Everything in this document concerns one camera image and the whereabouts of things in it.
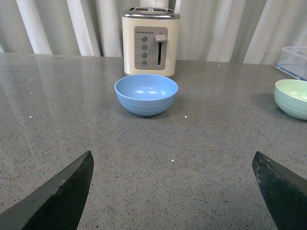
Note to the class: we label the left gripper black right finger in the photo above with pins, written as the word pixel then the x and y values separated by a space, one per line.
pixel 284 192

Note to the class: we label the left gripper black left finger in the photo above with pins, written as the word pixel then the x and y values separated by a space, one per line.
pixel 58 204

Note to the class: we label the light green plastic bowl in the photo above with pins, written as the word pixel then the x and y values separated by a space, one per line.
pixel 291 96

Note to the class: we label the blue plastic bowl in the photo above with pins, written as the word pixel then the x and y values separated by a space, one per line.
pixel 146 94

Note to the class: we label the clear container with blue lid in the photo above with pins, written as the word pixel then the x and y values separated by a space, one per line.
pixel 293 61

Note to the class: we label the white pleated curtain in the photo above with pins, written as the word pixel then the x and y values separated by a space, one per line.
pixel 239 31

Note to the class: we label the cream two-slot toaster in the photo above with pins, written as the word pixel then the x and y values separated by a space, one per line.
pixel 150 37

